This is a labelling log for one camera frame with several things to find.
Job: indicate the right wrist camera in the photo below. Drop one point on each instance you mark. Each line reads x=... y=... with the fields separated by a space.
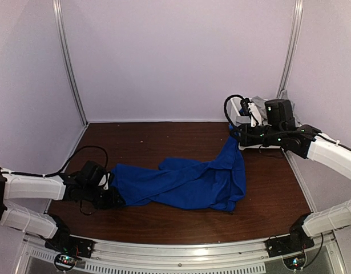
x=249 y=109

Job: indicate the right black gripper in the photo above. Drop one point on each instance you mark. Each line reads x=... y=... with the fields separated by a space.
x=246 y=140

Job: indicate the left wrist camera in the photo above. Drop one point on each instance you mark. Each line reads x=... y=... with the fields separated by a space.
x=94 y=175

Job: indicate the left aluminium frame post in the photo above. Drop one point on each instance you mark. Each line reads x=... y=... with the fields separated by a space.
x=58 y=14

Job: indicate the grey garment pile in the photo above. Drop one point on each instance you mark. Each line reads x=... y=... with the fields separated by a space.
x=260 y=105

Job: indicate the white plastic laundry bin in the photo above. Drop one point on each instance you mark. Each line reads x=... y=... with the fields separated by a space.
x=281 y=128

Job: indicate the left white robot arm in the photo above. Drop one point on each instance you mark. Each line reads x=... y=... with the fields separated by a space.
x=20 y=185

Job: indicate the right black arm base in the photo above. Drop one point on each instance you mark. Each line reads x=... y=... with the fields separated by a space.
x=295 y=241

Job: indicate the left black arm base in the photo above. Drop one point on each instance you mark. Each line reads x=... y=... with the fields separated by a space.
x=64 y=242

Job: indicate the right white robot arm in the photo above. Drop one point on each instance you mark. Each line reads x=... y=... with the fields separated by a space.
x=322 y=164

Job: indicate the right aluminium frame post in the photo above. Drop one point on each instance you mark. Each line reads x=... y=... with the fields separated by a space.
x=292 y=45

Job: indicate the aluminium front rail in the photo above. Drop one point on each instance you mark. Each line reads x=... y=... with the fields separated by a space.
x=251 y=256

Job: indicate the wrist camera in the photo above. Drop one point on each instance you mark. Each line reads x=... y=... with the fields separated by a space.
x=94 y=175
x=249 y=109

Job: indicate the blue t-shirt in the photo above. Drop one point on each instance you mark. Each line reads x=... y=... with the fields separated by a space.
x=186 y=183

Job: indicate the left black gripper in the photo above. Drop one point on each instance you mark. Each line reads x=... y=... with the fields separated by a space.
x=112 y=202

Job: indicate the aluminium frame post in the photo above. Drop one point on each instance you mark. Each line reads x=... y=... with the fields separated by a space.
x=292 y=45
x=58 y=14

